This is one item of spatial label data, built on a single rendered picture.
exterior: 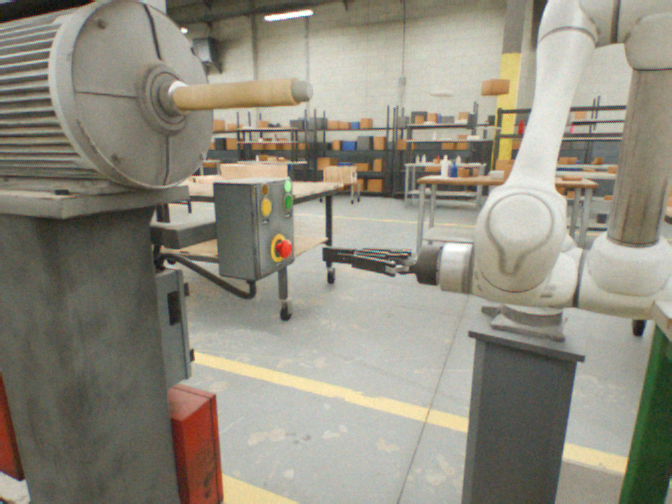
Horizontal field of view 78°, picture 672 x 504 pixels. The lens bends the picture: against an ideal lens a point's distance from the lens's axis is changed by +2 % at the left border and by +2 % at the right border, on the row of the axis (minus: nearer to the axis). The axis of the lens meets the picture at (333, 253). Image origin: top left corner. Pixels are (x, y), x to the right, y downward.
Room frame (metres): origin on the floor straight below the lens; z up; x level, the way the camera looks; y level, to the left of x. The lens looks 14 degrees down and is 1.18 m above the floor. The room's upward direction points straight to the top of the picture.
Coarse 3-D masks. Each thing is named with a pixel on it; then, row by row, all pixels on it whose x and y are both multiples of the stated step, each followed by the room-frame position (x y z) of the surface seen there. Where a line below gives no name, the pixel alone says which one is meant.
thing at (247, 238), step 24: (216, 192) 0.83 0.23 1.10; (240, 192) 0.80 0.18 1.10; (216, 216) 0.83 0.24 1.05; (240, 216) 0.80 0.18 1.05; (264, 216) 0.82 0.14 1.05; (288, 216) 0.91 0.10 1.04; (240, 240) 0.81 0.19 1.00; (264, 240) 0.82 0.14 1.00; (192, 264) 0.85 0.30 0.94; (240, 264) 0.81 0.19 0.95; (264, 264) 0.81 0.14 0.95; (288, 264) 0.91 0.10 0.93
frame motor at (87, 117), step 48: (0, 48) 0.59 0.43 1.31; (48, 48) 0.56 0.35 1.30; (96, 48) 0.54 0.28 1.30; (144, 48) 0.60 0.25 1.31; (192, 48) 0.69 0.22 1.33; (0, 96) 0.59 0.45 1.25; (48, 96) 0.53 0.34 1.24; (96, 96) 0.53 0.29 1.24; (144, 96) 0.58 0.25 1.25; (0, 144) 0.63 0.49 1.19; (48, 144) 0.58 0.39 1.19; (96, 144) 0.53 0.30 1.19; (144, 144) 0.58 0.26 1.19; (192, 144) 0.67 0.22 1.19; (96, 192) 0.58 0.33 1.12
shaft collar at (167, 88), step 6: (162, 84) 0.60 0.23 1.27; (168, 84) 0.60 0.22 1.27; (174, 84) 0.60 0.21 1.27; (180, 84) 0.61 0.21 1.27; (162, 90) 0.59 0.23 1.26; (168, 90) 0.59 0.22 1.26; (162, 96) 0.59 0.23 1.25; (168, 96) 0.59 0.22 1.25; (162, 102) 0.59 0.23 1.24; (168, 102) 0.59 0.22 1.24; (168, 108) 0.60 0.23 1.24; (174, 108) 0.59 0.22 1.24; (174, 114) 0.60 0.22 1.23; (180, 114) 0.60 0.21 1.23; (186, 114) 0.62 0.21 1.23
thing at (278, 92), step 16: (272, 80) 0.54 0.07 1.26; (288, 80) 0.53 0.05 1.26; (176, 96) 0.59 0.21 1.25; (192, 96) 0.58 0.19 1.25; (208, 96) 0.57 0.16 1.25; (224, 96) 0.56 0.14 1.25; (240, 96) 0.55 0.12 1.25; (256, 96) 0.54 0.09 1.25; (272, 96) 0.53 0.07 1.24; (288, 96) 0.52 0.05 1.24
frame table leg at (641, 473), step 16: (656, 336) 0.64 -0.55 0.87; (656, 352) 0.63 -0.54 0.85; (656, 368) 0.62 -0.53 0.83; (656, 384) 0.61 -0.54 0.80; (640, 400) 0.66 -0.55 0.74; (656, 400) 0.61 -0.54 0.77; (640, 416) 0.64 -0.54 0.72; (656, 416) 0.61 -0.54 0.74; (640, 432) 0.63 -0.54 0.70; (656, 432) 0.61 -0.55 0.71; (640, 448) 0.62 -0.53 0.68; (656, 448) 0.60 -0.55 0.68; (640, 464) 0.61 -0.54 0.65; (656, 464) 0.60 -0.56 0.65; (624, 480) 0.65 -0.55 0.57; (640, 480) 0.61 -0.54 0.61; (656, 480) 0.60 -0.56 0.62; (624, 496) 0.64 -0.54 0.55; (640, 496) 0.61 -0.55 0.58; (656, 496) 0.60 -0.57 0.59
